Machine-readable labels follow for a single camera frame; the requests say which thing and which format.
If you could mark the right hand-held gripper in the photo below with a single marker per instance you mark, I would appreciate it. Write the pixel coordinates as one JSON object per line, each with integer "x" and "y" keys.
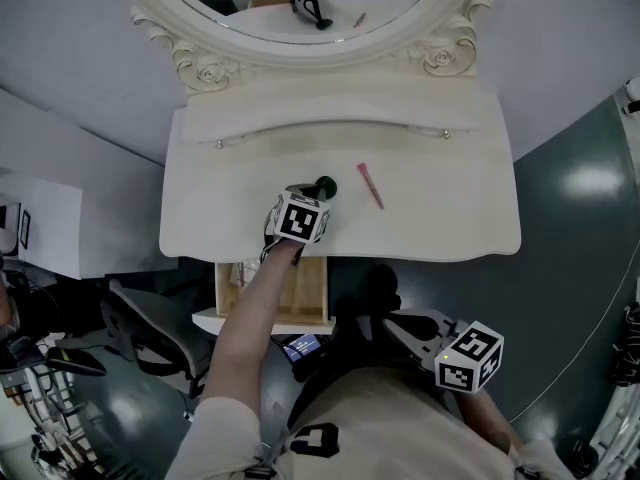
{"x": 467, "y": 360}

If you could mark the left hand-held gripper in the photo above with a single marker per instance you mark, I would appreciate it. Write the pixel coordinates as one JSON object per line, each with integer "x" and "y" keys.
{"x": 300, "y": 220}

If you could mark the dark green round compact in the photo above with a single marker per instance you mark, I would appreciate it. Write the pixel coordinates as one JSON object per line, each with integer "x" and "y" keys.
{"x": 329, "y": 184}

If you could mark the large wooden drawer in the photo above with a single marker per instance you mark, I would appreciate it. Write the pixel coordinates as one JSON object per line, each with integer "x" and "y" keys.
{"x": 305, "y": 288}

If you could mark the white paper packet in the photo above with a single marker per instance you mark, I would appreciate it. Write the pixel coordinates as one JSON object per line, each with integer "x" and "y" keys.
{"x": 250, "y": 267}

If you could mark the person's left forearm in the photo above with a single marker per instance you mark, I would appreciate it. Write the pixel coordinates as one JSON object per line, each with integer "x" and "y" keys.
{"x": 245, "y": 333}

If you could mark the person's right forearm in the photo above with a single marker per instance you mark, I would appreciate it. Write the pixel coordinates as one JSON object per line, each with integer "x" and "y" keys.
{"x": 487, "y": 418}

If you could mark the white ornate dressing table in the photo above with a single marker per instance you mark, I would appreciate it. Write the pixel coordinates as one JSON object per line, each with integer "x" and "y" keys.
{"x": 225, "y": 208}

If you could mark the small white drawer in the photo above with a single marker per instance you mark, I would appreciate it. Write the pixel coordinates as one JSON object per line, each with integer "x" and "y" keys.
{"x": 220, "y": 143}
{"x": 445, "y": 133}

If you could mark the person's black trousers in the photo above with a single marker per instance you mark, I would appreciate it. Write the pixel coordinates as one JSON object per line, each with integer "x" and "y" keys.
{"x": 370, "y": 308}

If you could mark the person's white shirt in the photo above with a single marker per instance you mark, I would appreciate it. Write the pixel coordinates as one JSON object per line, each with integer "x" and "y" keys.
{"x": 380, "y": 433}

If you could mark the small black screen device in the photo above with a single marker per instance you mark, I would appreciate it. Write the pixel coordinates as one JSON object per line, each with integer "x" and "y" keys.
{"x": 301, "y": 348}

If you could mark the black white striped cushion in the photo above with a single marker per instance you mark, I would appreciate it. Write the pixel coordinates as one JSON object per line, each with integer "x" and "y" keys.
{"x": 627, "y": 348}

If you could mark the grey office chair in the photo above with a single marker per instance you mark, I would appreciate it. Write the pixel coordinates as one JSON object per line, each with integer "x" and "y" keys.
{"x": 160, "y": 328}

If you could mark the white cabinet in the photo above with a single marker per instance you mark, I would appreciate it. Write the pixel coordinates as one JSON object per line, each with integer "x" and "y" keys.
{"x": 50, "y": 228}

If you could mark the black tablet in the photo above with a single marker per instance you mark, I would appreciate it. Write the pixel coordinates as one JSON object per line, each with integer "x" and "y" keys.
{"x": 24, "y": 228}

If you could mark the black metal rack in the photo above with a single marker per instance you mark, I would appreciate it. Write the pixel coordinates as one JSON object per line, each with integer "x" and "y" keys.
{"x": 45, "y": 418}

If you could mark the oval mirror, white frame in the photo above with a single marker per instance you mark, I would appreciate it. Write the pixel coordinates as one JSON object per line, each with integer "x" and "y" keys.
{"x": 210, "y": 68}

